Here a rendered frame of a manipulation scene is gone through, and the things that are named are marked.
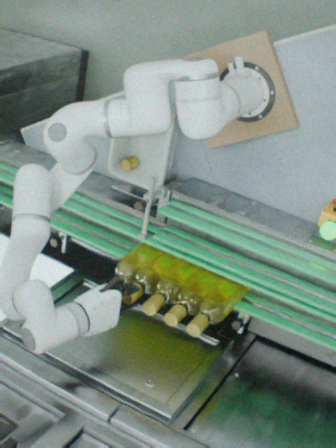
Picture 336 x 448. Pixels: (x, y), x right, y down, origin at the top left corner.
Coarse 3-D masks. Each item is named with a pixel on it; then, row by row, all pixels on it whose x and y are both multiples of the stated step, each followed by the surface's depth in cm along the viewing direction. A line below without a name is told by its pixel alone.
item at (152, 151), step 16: (112, 144) 172; (128, 144) 178; (144, 144) 176; (160, 144) 173; (112, 160) 175; (144, 160) 178; (160, 160) 175; (128, 176) 174; (144, 176) 175; (160, 176) 168
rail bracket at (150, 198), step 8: (152, 176) 156; (152, 184) 156; (152, 192) 157; (160, 192) 162; (144, 200) 155; (152, 200) 157; (136, 208) 155; (144, 216) 161; (144, 224) 161; (144, 232) 162
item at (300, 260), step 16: (160, 208) 158; (176, 208) 160; (192, 208) 161; (192, 224) 154; (208, 224) 155; (224, 224) 156; (224, 240) 151; (240, 240) 150; (256, 240) 152; (272, 240) 153; (272, 256) 146; (288, 256) 147; (304, 256) 149; (304, 272) 144; (320, 272) 143
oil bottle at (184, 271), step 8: (176, 264) 157; (184, 264) 158; (192, 264) 158; (168, 272) 153; (176, 272) 154; (184, 272) 154; (192, 272) 155; (160, 280) 150; (168, 280) 150; (176, 280) 151; (184, 280) 152; (160, 288) 149; (168, 288) 148; (176, 288) 149; (176, 296) 150
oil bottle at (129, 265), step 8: (136, 248) 161; (144, 248) 162; (152, 248) 162; (128, 256) 157; (136, 256) 158; (144, 256) 158; (152, 256) 160; (120, 264) 154; (128, 264) 154; (136, 264) 155; (120, 272) 153; (128, 272) 153; (136, 272) 153; (128, 280) 153
